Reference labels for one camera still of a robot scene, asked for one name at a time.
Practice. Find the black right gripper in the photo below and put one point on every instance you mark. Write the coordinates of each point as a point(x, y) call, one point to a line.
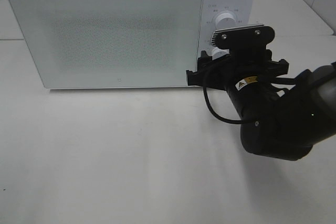
point(233, 75)

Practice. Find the white timer knob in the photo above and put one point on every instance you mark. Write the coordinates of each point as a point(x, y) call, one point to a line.
point(217, 53)

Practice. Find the white microwave door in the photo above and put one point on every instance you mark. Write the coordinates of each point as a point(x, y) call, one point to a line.
point(110, 43)

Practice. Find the upper white power knob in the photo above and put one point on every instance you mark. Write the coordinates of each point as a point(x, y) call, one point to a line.
point(225, 19)

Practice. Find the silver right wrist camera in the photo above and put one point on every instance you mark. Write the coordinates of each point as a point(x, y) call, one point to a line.
point(249, 36)

